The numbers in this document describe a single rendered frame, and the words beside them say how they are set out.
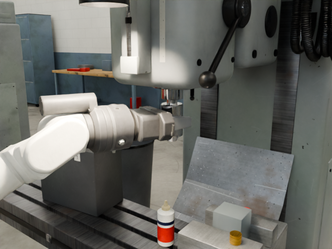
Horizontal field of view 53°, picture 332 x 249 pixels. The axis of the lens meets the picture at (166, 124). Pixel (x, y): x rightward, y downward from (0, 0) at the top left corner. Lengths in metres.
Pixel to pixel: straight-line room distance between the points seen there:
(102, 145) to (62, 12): 7.50
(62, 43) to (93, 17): 1.22
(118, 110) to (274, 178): 0.55
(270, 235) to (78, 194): 0.53
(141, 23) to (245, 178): 0.61
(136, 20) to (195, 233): 0.41
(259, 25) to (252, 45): 0.05
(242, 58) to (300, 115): 0.32
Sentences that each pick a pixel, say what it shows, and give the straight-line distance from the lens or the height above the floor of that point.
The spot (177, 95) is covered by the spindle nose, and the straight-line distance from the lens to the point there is 0.68.
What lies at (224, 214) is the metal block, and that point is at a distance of 0.68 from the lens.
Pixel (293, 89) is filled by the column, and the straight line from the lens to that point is 0.97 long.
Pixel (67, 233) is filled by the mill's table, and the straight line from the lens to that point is 0.91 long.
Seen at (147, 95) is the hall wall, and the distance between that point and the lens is 6.30.
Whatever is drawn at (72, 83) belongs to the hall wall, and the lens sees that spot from 7.89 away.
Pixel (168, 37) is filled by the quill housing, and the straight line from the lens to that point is 0.59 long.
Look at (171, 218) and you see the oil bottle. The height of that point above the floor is 1.00.
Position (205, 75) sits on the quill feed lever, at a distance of 0.55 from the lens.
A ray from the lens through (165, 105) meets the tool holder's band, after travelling 0.68.
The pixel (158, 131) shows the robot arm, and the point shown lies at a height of 1.23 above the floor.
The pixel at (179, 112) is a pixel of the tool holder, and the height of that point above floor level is 1.25.
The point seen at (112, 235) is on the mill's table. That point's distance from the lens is 0.88.
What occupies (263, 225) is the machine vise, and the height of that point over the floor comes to 1.04.
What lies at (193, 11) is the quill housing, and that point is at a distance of 0.58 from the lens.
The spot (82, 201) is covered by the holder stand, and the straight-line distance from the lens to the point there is 0.98.
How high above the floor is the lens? 1.39
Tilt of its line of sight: 14 degrees down
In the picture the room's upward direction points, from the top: straight up
